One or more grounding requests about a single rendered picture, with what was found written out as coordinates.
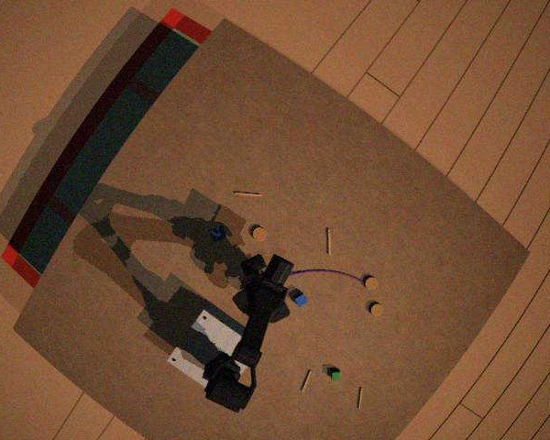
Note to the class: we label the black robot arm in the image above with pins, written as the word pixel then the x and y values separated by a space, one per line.
pixel 260 303

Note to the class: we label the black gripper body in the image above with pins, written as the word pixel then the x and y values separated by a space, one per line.
pixel 255 264

